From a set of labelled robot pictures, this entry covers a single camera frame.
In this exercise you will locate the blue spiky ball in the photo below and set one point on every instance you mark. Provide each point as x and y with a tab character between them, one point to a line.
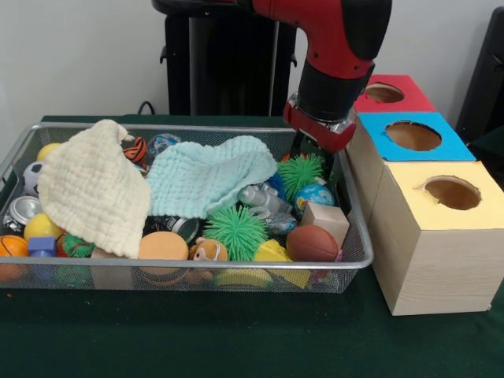
276	186

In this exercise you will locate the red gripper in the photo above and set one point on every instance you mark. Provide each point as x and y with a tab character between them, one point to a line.
319	130

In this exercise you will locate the clear mesh bin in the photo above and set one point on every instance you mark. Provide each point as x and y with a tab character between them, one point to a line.
352	236

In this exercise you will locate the plain green spiky ball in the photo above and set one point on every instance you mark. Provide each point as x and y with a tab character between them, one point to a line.
236	232

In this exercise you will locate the cream muslin cloth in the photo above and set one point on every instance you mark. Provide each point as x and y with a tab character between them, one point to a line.
90	189

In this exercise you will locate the wooden box with three holes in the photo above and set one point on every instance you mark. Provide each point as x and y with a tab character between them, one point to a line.
441	268

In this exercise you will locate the dark green tablecloth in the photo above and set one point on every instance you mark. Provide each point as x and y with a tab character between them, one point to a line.
236	339

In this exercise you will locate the mint green muslin cloth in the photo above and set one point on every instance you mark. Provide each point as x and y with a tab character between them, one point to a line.
205	177

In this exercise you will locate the dark green side table cloth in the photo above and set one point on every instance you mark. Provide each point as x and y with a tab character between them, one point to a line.
492	151

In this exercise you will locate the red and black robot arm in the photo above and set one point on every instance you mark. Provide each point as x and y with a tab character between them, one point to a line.
339	47

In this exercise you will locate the green spiky ball with eyes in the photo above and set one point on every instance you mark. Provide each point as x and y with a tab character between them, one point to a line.
301	173

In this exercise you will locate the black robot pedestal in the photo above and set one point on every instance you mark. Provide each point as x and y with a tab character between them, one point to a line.
228	63

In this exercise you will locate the blue globe ball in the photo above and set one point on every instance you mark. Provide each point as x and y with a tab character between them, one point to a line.
313	197

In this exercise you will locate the brown toy football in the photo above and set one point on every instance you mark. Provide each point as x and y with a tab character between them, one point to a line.
313	244

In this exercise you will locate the plain wooden block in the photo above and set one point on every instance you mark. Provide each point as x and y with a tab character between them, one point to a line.
327	220

